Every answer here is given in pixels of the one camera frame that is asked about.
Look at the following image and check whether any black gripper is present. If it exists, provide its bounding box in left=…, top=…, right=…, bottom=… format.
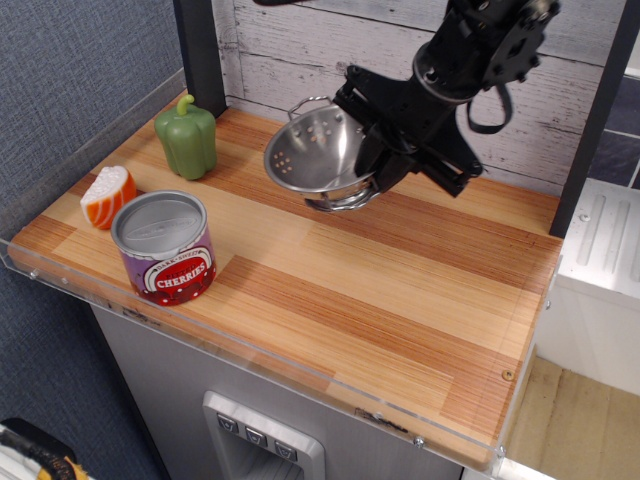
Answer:
left=334, top=43, right=482, bottom=197

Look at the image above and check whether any silver metal colander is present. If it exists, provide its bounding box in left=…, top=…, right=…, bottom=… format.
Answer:
left=264, top=96, right=379, bottom=212

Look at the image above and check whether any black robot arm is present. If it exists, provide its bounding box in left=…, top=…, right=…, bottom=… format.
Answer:
left=334, top=1, right=560, bottom=196

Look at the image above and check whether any green toy bell pepper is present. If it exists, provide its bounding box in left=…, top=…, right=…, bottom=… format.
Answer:
left=154, top=94, right=217, bottom=181

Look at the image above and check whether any toy cherries can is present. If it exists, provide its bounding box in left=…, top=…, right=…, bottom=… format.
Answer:
left=111, top=190, right=217, bottom=307

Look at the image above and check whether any white toy sink unit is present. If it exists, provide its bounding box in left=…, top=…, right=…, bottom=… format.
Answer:
left=534, top=179, right=639, bottom=394

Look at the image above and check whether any toy salmon sushi piece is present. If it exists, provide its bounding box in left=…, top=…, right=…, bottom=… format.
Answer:
left=80, top=165, right=137, bottom=230

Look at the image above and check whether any grey toy fridge cabinet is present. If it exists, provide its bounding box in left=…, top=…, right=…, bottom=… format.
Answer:
left=93, top=307, right=463, bottom=479

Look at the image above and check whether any silver water dispenser panel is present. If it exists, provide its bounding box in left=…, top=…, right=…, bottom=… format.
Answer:
left=202, top=391, right=326, bottom=479

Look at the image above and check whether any black yellow object corner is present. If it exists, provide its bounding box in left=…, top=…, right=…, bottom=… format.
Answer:
left=1, top=417, right=91, bottom=480

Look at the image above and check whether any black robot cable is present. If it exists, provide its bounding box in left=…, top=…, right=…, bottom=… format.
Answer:
left=252, top=0, right=514, bottom=135

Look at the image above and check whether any black right frame post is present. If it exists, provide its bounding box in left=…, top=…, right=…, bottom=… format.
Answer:
left=549, top=1, right=639, bottom=239

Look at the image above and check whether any black frame post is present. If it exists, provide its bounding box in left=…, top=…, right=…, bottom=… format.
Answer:
left=172, top=0, right=227, bottom=117
left=549, top=1, right=639, bottom=239

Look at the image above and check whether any black left frame post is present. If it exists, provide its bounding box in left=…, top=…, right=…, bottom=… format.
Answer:
left=172, top=0, right=227, bottom=117

